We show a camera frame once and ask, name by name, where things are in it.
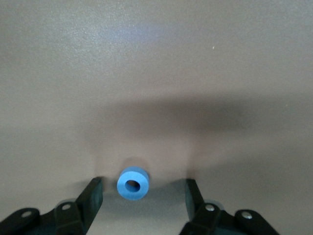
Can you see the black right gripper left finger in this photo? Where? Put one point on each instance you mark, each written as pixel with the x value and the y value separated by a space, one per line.
pixel 85 208

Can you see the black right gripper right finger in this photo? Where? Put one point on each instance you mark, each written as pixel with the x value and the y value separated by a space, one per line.
pixel 195 208

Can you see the blue foam letter o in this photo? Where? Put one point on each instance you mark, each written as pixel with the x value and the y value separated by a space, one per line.
pixel 122 188

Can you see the brown table cover sheet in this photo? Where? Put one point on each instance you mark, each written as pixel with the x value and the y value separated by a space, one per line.
pixel 156 73

